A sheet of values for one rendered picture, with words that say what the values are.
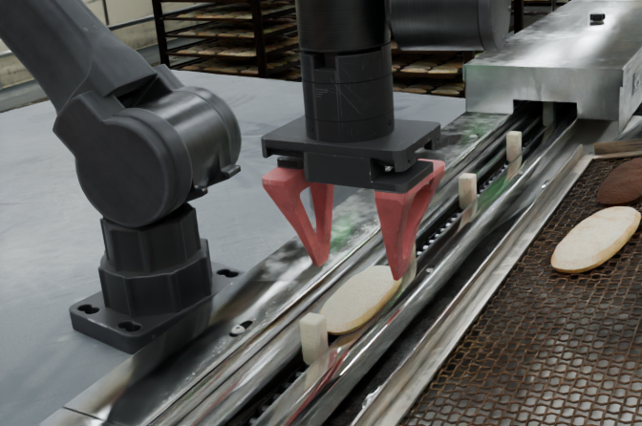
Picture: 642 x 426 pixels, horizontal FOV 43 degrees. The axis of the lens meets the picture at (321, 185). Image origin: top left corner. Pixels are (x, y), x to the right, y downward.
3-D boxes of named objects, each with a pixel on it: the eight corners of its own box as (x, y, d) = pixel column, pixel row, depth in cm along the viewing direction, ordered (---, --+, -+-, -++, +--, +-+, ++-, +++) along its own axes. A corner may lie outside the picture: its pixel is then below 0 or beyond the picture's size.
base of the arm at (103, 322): (183, 267, 71) (67, 326, 63) (170, 181, 69) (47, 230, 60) (254, 290, 66) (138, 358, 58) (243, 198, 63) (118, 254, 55)
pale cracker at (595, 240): (597, 213, 56) (595, 198, 56) (653, 214, 54) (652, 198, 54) (536, 272, 49) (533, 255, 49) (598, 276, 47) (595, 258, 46)
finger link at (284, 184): (318, 241, 61) (308, 119, 58) (405, 254, 58) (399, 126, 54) (268, 278, 56) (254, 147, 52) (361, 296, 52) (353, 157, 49)
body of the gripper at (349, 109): (310, 138, 58) (301, 33, 56) (444, 149, 53) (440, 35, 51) (260, 165, 53) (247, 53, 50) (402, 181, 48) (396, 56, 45)
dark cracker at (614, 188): (624, 164, 66) (622, 150, 65) (674, 161, 63) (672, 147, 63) (586, 208, 58) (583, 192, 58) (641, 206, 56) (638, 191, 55)
